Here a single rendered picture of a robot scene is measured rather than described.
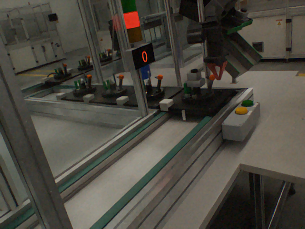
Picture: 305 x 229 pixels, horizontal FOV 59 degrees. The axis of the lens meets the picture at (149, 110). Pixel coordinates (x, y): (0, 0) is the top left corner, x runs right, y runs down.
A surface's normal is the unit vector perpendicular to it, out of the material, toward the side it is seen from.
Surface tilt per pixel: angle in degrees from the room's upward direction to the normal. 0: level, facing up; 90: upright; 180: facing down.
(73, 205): 0
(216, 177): 0
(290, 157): 0
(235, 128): 90
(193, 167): 90
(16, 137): 90
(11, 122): 90
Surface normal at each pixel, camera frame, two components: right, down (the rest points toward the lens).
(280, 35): -0.62, 0.39
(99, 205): -0.18, -0.91
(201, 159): 0.80, 0.07
